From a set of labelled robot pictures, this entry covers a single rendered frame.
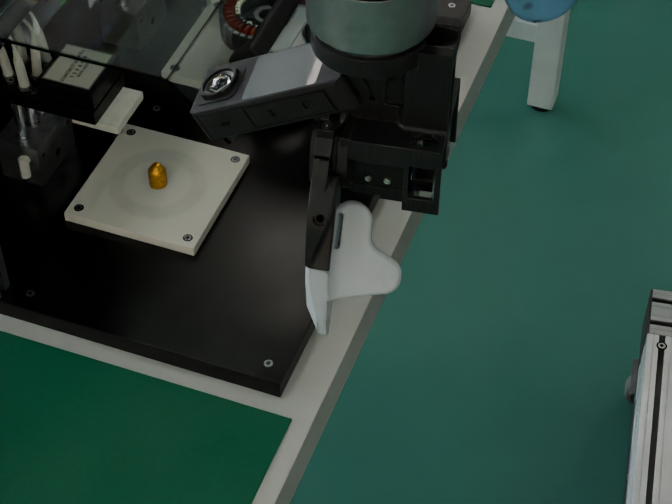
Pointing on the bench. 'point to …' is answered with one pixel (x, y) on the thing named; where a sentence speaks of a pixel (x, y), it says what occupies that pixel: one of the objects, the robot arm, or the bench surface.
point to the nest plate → (175, 232)
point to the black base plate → (88, 284)
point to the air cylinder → (36, 146)
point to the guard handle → (275, 20)
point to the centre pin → (157, 176)
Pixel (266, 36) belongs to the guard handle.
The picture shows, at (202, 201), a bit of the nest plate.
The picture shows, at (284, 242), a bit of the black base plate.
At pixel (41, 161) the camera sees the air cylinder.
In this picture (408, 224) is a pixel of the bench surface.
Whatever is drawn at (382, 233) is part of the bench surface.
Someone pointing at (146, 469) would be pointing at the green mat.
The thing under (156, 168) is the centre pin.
